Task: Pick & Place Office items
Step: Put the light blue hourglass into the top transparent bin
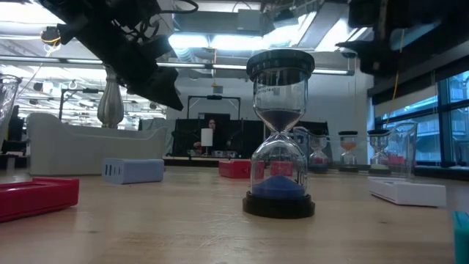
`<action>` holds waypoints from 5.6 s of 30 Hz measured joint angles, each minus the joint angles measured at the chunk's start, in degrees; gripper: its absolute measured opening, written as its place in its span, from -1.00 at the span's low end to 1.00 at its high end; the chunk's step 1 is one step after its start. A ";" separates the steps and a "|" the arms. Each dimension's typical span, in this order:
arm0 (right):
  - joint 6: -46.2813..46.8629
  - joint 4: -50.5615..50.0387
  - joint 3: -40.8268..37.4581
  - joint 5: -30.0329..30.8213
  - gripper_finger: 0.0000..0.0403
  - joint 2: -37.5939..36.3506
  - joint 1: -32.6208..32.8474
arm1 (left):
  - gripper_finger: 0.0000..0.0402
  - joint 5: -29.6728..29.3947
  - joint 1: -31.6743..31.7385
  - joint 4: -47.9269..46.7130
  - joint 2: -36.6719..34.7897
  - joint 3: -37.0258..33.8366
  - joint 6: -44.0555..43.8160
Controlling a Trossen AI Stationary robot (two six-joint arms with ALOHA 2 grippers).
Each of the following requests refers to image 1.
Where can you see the clear plastic bin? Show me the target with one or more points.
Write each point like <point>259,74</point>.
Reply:
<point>7,95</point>
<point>406,146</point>

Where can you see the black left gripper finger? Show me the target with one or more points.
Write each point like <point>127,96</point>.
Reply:
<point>157,86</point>

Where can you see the person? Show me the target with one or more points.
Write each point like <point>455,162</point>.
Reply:
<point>212,126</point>

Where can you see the red box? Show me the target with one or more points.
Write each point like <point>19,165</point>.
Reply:
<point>234,169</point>
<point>281,168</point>

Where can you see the black-capped hourglass white sand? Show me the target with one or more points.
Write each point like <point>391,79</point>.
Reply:
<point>379,132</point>

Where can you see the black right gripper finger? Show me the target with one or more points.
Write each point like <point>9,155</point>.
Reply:
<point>373,60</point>

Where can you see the teal digital timer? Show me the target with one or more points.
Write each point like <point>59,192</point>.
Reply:
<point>461,238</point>

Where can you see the light blue box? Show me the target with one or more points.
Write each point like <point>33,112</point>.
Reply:
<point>135,171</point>

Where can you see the red digital timer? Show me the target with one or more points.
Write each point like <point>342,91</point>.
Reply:
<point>36,199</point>

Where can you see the white digital timer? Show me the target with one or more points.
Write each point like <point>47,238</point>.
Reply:
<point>406,192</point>

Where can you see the black-capped hourglass indigo sand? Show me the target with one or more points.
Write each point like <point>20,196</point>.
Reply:
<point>278,205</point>

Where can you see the grey plastic bin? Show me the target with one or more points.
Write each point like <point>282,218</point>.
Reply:
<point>91,154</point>

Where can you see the black-capped hourglass blue sand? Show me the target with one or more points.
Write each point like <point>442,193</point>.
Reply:
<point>318,168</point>

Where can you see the black partition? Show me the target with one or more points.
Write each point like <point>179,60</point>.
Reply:
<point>249,139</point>

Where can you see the small white table lamp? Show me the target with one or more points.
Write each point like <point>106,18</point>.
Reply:
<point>207,137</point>

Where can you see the black-capped hourglass orange sand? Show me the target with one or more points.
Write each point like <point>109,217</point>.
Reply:
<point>348,146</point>

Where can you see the silver lamp base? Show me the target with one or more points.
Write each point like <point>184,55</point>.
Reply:
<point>110,106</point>

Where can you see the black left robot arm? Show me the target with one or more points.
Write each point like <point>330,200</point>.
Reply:
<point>62,11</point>

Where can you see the black-capped hourglass red sand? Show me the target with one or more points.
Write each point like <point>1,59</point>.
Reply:
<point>318,160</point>

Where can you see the blue glass window wall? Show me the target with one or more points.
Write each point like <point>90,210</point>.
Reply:
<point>425,135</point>

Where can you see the black gantry frame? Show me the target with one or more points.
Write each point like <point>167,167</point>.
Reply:
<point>214,97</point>

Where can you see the long ceiling light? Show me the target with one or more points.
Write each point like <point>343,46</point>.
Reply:
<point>234,66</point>

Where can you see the grey ceiling air duct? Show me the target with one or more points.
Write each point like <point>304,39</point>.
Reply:
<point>220,22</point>

